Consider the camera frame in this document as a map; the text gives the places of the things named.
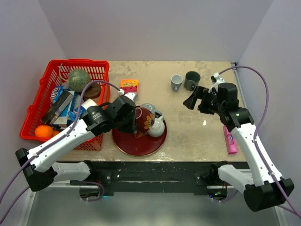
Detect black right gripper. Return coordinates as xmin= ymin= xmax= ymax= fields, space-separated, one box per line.
xmin=183 ymin=85 xmax=225 ymax=115

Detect dark grey mug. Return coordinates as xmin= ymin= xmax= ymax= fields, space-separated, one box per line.
xmin=184 ymin=71 xmax=201 ymax=91

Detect red floral mug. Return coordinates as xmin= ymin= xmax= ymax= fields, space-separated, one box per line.
xmin=135 ymin=107 xmax=155 ymax=137

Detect small grey mug white inside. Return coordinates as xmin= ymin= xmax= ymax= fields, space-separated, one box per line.
xmin=171 ymin=74 xmax=183 ymax=92

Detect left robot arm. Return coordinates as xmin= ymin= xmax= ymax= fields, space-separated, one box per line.
xmin=16 ymin=95 xmax=136 ymax=192

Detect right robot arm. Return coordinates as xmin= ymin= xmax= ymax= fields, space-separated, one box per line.
xmin=183 ymin=83 xmax=294 ymax=212

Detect grey-blue round mug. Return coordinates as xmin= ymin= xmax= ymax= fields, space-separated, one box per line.
xmin=140 ymin=103 xmax=163 ymax=118

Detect white speckled mug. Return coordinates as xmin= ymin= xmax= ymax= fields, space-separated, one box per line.
xmin=147 ymin=116 xmax=165 ymax=137

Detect dark red round tray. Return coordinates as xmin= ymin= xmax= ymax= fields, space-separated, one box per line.
xmin=112 ymin=116 xmax=167 ymax=157

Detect orange pink sponge box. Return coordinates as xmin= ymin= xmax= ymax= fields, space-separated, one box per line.
xmin=120 ymin=79 xmax=139 ymax=96

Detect brown wooden disc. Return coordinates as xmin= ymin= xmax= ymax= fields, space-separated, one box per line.
xmin=83 ymin=82 xmax=101 ymax=99

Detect white blue paper cup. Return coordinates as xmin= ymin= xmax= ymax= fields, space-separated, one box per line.
xmin=68 ymin=99 xmax=97 ymax=121

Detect pink flat box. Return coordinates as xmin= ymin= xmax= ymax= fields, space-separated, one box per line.
xmin=223 ymin=125 xmax=238 ymax=155

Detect green round melon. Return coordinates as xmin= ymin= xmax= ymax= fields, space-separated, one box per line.
xmin=68 ymin=69 xmax=91 ymax=92

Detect blue candy bag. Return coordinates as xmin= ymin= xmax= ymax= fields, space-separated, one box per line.
xmin=50 ymin=86 xmax=63 ymax=105

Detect black carton box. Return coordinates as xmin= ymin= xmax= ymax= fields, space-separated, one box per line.
xmin=40 ymin=90 xmax=73 ymax=125

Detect red plastic basket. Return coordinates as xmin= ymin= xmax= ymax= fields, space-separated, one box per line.
xmin=20 ymin=59 xmax=110 ymax=143

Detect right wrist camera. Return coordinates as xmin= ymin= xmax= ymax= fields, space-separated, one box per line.
xmin=209 ymin=73 xmax=225 ymax=95

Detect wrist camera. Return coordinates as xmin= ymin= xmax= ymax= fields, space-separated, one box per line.
xmin=209 ymin=73 xmax=225 ymax=95
xmin=118 ymin=89 xmax=138 ymax=103

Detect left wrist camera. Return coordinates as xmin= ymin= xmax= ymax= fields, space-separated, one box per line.
xmin=118 ymin=89 xmax=138 ymax=103

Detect black table front rail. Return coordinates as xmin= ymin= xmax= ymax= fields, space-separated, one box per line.
xmin=69 ymin=160 xmax=250 ymax=196

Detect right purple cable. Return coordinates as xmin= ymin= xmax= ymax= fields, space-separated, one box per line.
xmin=218 ymin=65 xmax=301 ymax=217

